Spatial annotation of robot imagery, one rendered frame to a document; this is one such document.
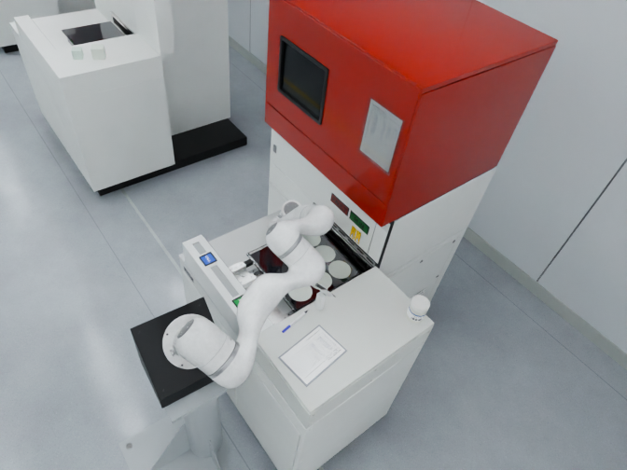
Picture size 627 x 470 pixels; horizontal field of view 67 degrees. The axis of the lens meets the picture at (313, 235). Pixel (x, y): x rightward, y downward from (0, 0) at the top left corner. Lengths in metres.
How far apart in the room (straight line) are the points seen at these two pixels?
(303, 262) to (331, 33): 0.79
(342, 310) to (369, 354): 0.21
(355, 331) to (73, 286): 1.99
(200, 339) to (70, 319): 1.88
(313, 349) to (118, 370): 1.41
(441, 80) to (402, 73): 0.12
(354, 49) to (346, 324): 0.99
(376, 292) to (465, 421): 1.19
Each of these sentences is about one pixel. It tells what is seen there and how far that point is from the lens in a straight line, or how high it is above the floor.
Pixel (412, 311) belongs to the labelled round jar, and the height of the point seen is 1.03.
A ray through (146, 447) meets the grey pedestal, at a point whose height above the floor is 0.01.
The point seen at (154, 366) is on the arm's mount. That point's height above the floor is 0.97.
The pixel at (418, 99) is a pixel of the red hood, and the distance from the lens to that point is 1.52.
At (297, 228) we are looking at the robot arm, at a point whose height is 1.45.
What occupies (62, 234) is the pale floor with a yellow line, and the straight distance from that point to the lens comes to 3.62.
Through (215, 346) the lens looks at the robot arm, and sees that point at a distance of 1.36.
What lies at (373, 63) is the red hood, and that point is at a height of 1.80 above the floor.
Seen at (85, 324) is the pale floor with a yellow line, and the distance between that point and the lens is 3.12.
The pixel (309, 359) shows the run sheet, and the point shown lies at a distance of 1.76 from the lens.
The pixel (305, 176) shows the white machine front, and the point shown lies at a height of 1.08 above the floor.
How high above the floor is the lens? 2.51
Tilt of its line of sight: 47 degrees down
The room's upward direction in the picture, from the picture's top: 9 degrees clockwise
